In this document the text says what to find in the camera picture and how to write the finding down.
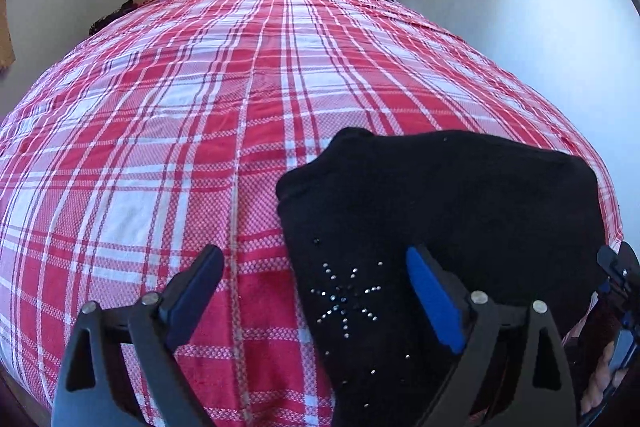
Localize red plaid bed sheet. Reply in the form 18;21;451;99
1;0;624;426

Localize beige curtain left window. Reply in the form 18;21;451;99
0;0;15;69

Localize dark cloth beside bed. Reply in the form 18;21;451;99
88;0;138;36

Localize person right hand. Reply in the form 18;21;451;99
580;341;627;415

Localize black pants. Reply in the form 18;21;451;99
276;128;605;426

